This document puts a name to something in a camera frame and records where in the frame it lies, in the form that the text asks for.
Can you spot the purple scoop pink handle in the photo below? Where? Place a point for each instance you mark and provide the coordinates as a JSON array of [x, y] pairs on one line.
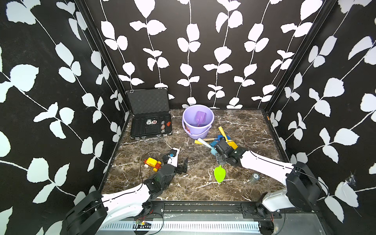
[[200, 118]]

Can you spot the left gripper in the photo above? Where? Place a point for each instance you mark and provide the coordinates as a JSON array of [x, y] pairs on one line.
[[179, 170]]

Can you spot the open black tool case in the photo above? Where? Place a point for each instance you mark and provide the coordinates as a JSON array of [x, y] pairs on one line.
[[150, 111]]

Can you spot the blue metal trowel wooden handle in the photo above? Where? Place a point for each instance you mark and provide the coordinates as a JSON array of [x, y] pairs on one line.
[[218, 138]]

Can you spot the white perforated strip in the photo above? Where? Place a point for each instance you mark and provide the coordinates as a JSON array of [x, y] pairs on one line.
[[187, 226]]

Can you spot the purple plastic bucket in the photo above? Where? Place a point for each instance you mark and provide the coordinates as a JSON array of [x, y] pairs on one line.
[[190, 124]]

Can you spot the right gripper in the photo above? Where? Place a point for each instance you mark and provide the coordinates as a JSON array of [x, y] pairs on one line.
[[218, 159]]

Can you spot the yellow red toy car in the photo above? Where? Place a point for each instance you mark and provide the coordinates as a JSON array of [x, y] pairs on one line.
[[153, 163]]

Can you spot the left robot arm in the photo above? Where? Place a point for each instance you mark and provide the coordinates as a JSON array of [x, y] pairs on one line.
[[97, 210]]

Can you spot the green trowel yellow handle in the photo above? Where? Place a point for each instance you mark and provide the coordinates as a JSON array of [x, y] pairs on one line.
[[219, 172]]

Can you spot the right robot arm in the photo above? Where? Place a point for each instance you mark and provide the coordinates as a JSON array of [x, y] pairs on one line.
[[301, 189]]

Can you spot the light blue plastic trowel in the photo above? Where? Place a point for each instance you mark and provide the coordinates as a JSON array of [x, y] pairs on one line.
[[203, 142]]

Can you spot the black front rail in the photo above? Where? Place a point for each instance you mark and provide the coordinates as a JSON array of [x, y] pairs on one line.
[[155, 209]]

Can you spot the yellow plastic square shovel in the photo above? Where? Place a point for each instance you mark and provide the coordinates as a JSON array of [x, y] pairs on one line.
[[227, 138]]

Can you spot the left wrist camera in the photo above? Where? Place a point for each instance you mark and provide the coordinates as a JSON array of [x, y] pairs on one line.
[[174, 155]]

